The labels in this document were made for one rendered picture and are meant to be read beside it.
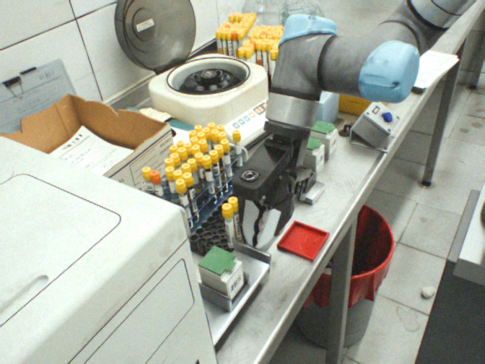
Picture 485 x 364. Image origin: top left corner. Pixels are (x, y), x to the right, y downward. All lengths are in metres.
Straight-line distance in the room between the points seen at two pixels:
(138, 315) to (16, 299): 0.10
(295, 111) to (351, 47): 0.11
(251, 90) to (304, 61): 0.41
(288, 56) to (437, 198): 1.73
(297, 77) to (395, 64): 0.13
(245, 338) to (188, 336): 0.16
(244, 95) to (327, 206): 0.33
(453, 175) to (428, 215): 0.35
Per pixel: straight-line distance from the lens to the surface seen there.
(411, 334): 1.74
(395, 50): 0.58
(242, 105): 1.00
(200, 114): 0.95
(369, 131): 0.96
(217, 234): 0.75
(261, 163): 0.61
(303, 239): 0.76
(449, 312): 0.87
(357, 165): 0.93
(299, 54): 0.62
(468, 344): 0.93
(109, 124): 0.97
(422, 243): 2.03
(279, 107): 0.62
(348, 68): 0.58
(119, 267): 0.37
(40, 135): 1.00
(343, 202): 0.84
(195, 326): 0.52
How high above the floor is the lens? 1.43
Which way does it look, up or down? 39 degrees down
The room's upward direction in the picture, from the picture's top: 6 degrees counter-clockwise
